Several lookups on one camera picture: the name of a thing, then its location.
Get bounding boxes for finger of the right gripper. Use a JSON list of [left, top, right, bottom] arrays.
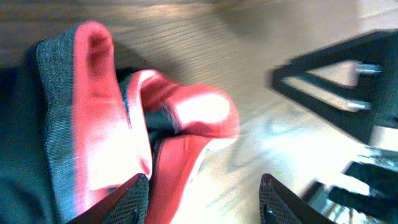
[[271, 31, 386, 144]]

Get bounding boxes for black leggings red waistband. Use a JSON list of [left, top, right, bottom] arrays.
[[1, 21, 239, 223]]

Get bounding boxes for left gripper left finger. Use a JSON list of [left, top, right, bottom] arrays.
[[68, 173, 149, 223]]

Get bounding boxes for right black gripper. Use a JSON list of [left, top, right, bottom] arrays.
[[329, 30, 397, 223]]

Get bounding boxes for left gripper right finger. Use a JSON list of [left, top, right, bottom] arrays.
[[259, 174, 335, 224]]

